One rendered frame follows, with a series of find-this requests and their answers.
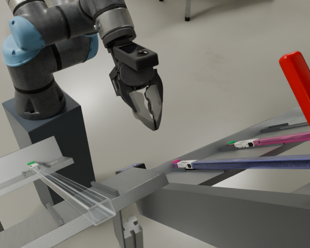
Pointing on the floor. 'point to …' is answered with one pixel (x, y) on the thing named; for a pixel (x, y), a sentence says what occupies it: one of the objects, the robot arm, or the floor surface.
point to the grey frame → (133, 232)
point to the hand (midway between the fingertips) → (154, 124)
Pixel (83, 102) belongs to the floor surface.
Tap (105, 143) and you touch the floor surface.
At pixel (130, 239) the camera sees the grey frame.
